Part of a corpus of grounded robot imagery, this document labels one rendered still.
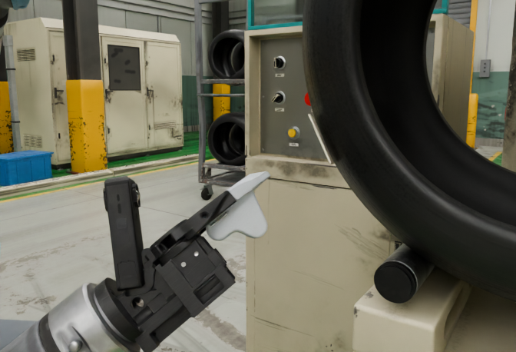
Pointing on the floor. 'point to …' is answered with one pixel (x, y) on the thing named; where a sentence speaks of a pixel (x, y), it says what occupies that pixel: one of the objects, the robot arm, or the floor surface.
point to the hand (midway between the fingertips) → (255, 175)
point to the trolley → (236, 163)
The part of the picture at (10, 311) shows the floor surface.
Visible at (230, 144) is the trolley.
